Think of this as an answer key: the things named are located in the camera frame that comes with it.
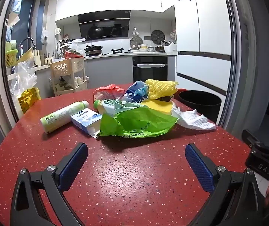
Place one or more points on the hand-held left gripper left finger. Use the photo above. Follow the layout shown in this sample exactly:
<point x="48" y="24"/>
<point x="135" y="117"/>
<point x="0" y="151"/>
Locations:
<point x="74" y="167"/>

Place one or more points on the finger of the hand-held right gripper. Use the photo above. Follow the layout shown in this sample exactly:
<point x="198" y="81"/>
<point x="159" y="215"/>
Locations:
<point x="264" y="143"/>

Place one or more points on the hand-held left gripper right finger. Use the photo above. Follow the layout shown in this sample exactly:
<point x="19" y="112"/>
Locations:
<point x="199" y="167"/>

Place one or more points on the pale green plastic bottle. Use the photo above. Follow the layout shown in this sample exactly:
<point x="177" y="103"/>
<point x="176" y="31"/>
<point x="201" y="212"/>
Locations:
<point x="61" y="115"/>

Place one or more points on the black trash bin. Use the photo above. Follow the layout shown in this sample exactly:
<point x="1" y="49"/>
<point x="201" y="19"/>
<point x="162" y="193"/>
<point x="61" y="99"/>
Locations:
<point x="200" y="106"/>

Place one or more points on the green capped cleaner bottle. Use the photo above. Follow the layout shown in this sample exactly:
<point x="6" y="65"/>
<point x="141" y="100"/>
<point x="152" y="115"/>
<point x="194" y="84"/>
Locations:
<point x="106" y="106"/>

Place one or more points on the white paper towel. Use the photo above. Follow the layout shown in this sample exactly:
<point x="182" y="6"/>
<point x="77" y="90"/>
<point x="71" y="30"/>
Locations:
<point x="193" y="120"/>

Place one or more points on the small blue white carton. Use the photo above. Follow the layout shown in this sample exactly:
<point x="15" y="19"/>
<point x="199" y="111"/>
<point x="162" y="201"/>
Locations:
<point x="85" y="120"/>

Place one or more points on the yellow sponge cloth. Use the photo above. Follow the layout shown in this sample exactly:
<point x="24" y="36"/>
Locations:
<point x="158" y="106"/>

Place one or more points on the green plastic bag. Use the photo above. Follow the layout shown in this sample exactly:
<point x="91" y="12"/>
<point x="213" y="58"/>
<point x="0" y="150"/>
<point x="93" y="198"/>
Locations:
<point x="136" y="122"/>

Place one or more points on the crumpled translucent plastic bag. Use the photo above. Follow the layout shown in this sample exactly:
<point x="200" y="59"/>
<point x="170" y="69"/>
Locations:
<point x="127" y="106"/>

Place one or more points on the gold foil bag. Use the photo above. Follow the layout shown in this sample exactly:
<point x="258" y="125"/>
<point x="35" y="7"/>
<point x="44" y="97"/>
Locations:
<point x="28" y="98"/>

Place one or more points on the red plastic bag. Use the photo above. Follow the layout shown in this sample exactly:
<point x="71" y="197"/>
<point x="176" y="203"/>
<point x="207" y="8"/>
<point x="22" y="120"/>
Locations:
<point x="108" y="90"/>

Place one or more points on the yellow foam net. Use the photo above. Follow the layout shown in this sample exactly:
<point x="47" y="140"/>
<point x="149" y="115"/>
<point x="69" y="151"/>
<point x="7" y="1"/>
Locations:
<point x="160" y="87"/>

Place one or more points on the blue plastic bag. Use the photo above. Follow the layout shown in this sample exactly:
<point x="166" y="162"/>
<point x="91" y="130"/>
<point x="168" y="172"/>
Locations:
<point x="134" y="91"/>

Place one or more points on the beige basket trolley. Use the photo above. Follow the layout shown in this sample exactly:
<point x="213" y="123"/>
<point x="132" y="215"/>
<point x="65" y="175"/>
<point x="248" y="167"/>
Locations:
<point x="66" y="67"/>

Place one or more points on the clear plastic bag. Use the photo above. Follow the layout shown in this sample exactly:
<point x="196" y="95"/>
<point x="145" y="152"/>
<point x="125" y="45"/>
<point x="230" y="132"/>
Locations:
<point x="23" y="77"/>

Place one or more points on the black built-in oven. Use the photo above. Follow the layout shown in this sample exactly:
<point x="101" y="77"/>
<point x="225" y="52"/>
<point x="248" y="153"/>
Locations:
<point x="149" y="71"/>

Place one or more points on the black wok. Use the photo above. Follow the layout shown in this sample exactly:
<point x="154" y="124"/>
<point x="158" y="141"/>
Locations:
<point x="93" y="48"/>

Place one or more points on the white bag on counter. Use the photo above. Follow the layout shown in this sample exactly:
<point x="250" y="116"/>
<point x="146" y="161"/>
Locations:
<point x="74" y="46"/>

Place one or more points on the white countertop appliance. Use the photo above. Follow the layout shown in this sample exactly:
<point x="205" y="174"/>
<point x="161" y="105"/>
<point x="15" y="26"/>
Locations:
<point x="169" y="47"/>

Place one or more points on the gas stove burner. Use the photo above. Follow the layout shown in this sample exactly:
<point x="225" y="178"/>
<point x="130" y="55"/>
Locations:
<point x="117" y="50"/>

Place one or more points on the green plastic basket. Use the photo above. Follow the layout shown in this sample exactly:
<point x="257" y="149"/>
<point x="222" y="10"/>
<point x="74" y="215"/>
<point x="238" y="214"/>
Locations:
<point x="12" y="57"/>

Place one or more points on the white refrigerator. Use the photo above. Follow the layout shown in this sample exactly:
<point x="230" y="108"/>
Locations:
<point x="207" y="28"/>

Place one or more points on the hanging white plastic bag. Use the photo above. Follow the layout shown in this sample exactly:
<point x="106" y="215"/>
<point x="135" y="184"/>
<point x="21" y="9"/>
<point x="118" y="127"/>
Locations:
<point x="44" y="36"/>

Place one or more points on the black kitchen faucet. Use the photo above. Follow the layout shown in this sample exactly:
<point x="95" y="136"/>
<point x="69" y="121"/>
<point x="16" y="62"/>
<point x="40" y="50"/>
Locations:
<point x="28" y="38"/>

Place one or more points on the round dark baking tray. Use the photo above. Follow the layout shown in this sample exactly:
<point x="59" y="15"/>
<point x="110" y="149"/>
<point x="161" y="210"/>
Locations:
<point x="157" y="37"/>

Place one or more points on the black range hood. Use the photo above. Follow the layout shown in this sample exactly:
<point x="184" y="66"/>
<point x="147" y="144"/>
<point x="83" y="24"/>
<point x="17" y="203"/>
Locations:
<point x="104" y="26"/>

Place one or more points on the white wall cabinets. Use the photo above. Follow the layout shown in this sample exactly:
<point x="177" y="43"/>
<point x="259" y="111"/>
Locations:
<point x="111" y="0"/>

